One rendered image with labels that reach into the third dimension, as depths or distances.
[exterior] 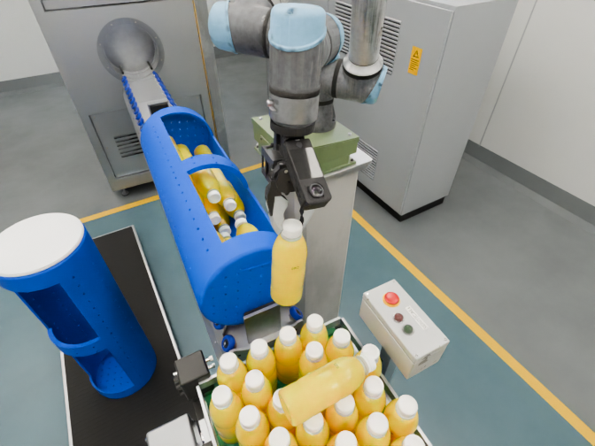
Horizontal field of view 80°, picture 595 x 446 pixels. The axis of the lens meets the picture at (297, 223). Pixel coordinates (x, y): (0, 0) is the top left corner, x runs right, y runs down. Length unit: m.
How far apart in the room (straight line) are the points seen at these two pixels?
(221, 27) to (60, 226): 0.95
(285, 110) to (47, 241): 1.01
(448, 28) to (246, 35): 1.64
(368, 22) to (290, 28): 0.54
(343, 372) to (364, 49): 0.80
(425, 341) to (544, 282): 1.99
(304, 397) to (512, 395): 1.64
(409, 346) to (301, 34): 0.66
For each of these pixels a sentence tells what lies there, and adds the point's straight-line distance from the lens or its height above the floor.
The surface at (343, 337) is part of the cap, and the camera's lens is 0.86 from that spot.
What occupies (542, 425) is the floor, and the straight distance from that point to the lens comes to 2.25.
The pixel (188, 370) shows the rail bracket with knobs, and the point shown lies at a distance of 0.96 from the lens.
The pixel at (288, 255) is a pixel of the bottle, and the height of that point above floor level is 1.35.
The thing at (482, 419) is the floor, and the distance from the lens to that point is 2.13.
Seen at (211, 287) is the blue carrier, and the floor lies 1.16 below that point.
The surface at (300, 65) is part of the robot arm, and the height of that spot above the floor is 1.67.
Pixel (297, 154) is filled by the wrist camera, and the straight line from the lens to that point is 0.55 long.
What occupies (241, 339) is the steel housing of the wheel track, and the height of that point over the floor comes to 0.93.
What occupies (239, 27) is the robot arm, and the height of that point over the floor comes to 1.68.
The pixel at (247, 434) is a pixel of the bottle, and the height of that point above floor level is 1.07.
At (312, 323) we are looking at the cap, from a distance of 0.87.
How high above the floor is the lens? 1.84
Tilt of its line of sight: 43 degrees down
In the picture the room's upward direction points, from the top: straight up
